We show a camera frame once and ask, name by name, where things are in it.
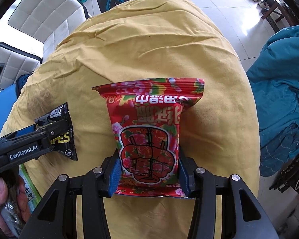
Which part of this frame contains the light blue tissue pack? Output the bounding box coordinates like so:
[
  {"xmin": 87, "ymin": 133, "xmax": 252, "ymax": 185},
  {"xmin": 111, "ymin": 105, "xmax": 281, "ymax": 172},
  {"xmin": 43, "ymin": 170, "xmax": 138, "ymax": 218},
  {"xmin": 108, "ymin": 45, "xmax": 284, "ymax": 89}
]
[{"xmin": 19, "ymin": 164, "xmax": 42, "ymax": 213}]

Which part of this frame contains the black shoe shine wipes pack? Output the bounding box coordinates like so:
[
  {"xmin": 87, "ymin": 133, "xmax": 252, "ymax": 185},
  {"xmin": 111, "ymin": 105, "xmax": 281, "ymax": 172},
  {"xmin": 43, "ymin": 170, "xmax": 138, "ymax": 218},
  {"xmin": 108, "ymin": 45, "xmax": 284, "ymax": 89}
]
[{"xmin": 34, "ymin": 102, "xmax": 78, "ymax": 161}]

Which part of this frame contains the red floral snack bag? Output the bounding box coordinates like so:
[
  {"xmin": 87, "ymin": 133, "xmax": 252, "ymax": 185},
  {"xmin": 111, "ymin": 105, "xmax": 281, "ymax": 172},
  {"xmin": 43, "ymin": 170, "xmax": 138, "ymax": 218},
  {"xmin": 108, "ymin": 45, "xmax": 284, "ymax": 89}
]
[{"xmin": 93, "ymin": 78, "xmax": 205, "ymax": 197}]

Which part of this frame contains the person's left hand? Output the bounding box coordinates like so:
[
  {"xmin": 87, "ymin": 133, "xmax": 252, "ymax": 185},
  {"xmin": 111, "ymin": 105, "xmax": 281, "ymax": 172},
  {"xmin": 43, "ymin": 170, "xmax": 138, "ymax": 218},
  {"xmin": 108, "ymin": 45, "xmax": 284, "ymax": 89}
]
[{"xmin": 0, "ymin": 176, "xmax": 31, "ymax": 238}]

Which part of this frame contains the blue foam mat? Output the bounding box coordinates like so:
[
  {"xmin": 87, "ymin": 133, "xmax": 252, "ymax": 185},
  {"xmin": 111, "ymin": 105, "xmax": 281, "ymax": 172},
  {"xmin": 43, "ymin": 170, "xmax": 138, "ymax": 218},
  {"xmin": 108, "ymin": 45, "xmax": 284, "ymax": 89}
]
[{"xmin": 0, "ymin": 84, "xmax": 17, "ymax": 132}]

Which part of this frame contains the dark blue cloth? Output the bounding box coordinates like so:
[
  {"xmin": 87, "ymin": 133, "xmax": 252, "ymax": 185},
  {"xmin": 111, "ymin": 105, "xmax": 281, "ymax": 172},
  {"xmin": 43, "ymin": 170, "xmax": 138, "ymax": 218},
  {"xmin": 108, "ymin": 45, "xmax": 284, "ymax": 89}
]
[{"xmin": 15, "ymin": 72, "xmax": 33, "ymax": 98}]

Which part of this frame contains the left white padded chair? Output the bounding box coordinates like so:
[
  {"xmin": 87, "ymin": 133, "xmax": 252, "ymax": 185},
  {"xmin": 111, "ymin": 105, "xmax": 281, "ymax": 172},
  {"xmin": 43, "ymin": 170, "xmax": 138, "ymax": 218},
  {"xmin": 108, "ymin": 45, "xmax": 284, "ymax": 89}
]
[{"xmin": 0, "ymin": 42, "xmax": 42, "ymax": 90}]

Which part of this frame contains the white padded chair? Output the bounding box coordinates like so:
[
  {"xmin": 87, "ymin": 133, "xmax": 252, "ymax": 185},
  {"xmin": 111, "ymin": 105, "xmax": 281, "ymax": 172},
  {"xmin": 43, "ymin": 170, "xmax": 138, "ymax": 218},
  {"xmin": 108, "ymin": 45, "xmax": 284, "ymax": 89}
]
[
  {"xmin": 0, "ymin": 42, "xmax": 42, "ymax": 90},
  {"xmin": 8, "ymin": 0, "xmax": 90, "ymax": 62}
]

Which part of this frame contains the yellow table cloth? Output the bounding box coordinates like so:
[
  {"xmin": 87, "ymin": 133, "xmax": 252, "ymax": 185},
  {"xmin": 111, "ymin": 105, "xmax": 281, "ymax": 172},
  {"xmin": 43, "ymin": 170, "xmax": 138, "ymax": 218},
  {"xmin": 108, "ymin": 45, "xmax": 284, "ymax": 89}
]
[{"xmin": 0, "ymin": 0, "xmax": 261, "ymax": 239}]

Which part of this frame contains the teal blanket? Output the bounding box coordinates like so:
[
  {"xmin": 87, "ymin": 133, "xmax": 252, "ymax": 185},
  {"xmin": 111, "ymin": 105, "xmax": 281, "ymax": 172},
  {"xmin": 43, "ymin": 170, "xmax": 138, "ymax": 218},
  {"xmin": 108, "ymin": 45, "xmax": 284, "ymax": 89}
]
[{"xmin": 247, "ymin": 25, "xmax": 299, "ymax": 176}]

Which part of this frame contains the right white padded chair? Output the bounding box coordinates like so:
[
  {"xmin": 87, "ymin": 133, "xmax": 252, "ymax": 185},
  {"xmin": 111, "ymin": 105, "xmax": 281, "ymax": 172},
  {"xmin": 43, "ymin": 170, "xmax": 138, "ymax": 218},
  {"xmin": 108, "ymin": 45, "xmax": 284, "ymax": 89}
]
[{"xmin": 8, "ymin": 0, "xmax": 90, "ymax": 62}]

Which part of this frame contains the dark wooden chair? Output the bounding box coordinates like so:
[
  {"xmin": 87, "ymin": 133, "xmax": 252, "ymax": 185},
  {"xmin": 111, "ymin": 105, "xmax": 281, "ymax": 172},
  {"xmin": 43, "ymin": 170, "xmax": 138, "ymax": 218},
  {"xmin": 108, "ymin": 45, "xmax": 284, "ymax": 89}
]
[{"xmin": 259, "ymin": 0, "xmax": 299, "ymax": 33}]

